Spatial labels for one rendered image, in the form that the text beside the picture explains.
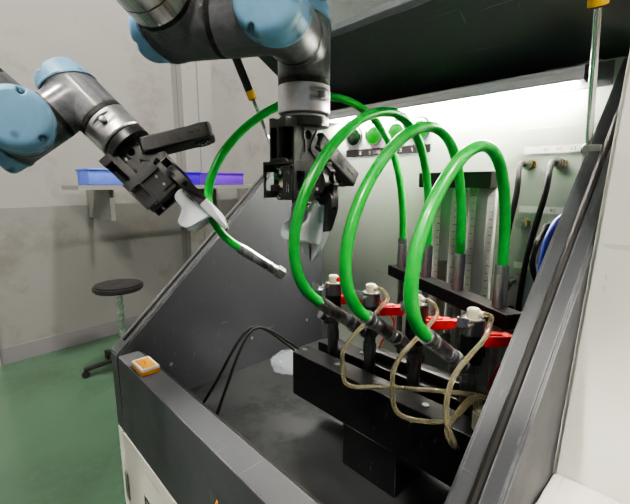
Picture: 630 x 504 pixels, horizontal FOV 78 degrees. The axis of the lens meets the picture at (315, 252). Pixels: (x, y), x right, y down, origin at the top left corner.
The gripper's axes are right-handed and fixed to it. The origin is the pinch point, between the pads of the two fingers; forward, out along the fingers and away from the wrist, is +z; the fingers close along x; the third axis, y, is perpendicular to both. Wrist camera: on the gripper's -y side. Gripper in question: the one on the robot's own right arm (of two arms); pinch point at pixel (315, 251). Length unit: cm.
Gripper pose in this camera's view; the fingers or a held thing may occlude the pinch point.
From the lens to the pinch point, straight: 61.3
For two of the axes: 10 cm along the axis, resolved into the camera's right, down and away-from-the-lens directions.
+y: -7.3, 1.2, -6.8
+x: 6.9, 1.3, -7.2
